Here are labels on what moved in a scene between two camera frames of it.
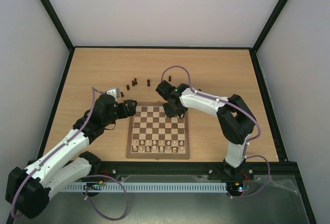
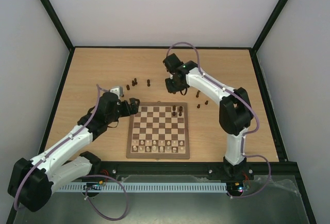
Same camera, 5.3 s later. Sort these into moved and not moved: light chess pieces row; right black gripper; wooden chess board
Moved: right black gripper
Not moved: wooden chess board; light chess pieces row
